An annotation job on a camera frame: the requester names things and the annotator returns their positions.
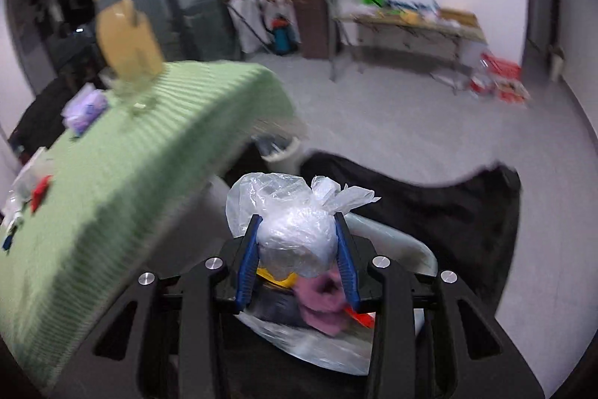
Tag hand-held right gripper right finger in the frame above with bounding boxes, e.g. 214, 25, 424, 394
334, 214, 545, 399

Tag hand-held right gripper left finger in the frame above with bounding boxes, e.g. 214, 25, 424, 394
49, 214, 263, 399

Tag yellow snack wrapper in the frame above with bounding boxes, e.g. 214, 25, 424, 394
256, 267, 296, 288

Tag pink wrapper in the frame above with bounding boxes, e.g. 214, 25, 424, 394
296, 270, 356, 337

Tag orange red snack wrapper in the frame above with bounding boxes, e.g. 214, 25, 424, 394
343, 306, 377, 329

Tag clear plastic bag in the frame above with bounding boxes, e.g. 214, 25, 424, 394
225, 171, 380, 279

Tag white trash bin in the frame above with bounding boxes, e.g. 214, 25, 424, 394
234, 212, 437, 376

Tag small white waste bin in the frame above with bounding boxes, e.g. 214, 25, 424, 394
255, 132, 302, 175

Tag green checked tablecloth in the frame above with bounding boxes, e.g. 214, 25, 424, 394
0, 60, 295, 395

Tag clear drinking glass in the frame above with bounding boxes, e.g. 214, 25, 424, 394
100, 69, 157, 114

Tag small red wrapper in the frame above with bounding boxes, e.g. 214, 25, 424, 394
30, 175, 53, 213

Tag purple tissue pack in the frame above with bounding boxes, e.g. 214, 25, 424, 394
62, 83, 109, 135

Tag blue red bottle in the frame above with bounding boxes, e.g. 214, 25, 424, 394
271, 15, 293, 55

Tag white crumpled plastic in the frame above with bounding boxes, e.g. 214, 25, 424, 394
9, 147, 47, 199

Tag small blue white wrapper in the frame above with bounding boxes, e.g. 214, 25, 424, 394
0, 219, 22, 252

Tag folding table with clutter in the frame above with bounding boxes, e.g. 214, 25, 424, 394
334, 9, 487, 93

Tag red packages on floor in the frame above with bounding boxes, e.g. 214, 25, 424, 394
469, 52, 531, 105

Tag brown board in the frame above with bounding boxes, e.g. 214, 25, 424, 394
294, 0, 335, 59

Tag black puffer jacket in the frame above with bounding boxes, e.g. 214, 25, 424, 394
9, 74, 71, 152

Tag yellow thermos jug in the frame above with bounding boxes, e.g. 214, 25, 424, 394
92, 0, 165, 82

